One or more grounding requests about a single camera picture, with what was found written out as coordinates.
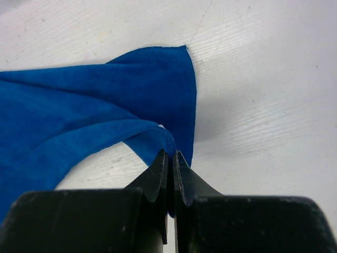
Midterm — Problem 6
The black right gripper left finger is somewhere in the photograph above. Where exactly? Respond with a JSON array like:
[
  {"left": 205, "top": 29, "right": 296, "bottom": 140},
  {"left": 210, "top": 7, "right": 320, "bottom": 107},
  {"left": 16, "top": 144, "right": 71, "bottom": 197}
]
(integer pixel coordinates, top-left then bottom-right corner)
[{"left": 1, "top": 151, "right": 169, "bottom": 252}]

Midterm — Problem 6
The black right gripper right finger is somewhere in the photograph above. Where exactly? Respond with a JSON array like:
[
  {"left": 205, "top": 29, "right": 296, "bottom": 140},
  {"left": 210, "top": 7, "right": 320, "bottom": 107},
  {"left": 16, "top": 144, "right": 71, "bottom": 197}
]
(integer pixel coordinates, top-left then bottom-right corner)
[{"left": 172, "top": 152, "right": 336, "bottom": 252}]

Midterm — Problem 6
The blue microfiber towel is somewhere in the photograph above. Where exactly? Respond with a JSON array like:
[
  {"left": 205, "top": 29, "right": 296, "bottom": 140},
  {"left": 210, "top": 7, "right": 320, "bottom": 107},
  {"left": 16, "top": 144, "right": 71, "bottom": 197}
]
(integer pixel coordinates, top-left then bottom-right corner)
[{"left": 1, "top": 46, "right": 197, "bottom": 218}]

